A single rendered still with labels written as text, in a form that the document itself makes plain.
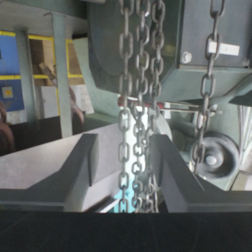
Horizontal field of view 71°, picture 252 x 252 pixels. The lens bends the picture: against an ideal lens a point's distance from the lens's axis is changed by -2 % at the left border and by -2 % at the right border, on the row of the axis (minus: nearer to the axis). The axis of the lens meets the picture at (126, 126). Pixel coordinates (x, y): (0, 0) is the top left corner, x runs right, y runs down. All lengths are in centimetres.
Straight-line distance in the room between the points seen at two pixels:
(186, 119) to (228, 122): 28
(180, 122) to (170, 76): 111
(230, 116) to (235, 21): 93
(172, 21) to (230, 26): 13
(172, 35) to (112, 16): 18
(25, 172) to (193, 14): 66
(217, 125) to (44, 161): 106
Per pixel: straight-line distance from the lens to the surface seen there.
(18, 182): 73
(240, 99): 66
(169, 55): 33
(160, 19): 29
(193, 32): 34
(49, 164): 75
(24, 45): 103
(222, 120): 132
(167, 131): 127
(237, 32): 44
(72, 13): 76
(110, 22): 47
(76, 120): 119
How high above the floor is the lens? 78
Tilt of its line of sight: 17 degrees up
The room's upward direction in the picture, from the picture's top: 179 degrees counter-clockwise
